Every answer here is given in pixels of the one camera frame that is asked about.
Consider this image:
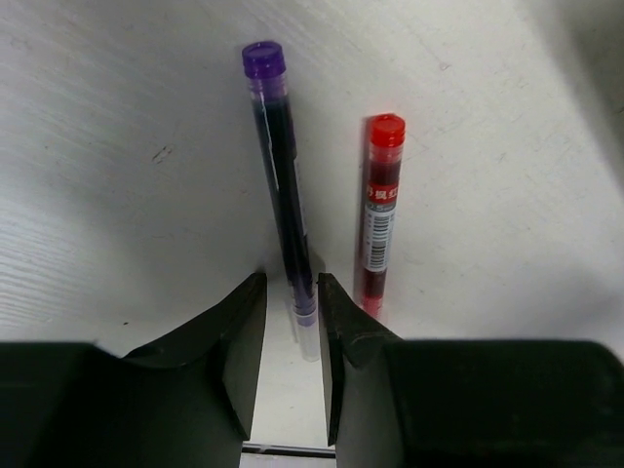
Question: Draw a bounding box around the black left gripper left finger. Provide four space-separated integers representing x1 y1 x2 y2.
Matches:
1 273 267 467

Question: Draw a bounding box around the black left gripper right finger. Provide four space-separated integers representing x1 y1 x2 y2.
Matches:
318 273 623 467

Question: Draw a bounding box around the red ink clear pen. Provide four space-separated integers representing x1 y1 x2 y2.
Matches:
360 113 406 319

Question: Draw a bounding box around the purple ink clear pen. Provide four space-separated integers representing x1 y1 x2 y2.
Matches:
242 40 320 362

